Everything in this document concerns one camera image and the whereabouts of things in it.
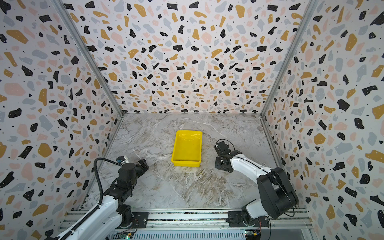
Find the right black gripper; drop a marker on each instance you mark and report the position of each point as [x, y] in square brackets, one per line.
[223, 157]

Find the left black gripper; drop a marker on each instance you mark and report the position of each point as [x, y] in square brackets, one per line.
[142, 165]

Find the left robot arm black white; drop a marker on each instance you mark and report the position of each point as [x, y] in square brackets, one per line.
[110, 212]

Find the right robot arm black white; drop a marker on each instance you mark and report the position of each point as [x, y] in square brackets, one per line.
[277, 194]

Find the yellow plastic bin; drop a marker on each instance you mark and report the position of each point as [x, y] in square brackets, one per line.
[187, 150]

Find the right electronics board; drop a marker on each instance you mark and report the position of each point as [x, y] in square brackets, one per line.
[253, 235]

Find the electronics board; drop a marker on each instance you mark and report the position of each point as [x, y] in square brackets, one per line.
[253, 235]
[124, 236]

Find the left electronics board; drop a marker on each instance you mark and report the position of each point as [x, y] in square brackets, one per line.
[124, 236]

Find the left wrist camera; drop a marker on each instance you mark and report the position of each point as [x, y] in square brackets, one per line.
[122, 160]

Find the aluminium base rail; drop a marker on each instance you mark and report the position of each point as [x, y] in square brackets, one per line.
[209, 224]

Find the right aluminium corner post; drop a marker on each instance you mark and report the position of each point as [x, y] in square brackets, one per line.
[290, 54]

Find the aluminium corner post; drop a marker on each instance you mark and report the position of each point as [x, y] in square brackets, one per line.
[290, 54]
[65, 16]

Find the left aluminium corner post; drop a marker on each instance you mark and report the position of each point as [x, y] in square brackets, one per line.
[65, 16]

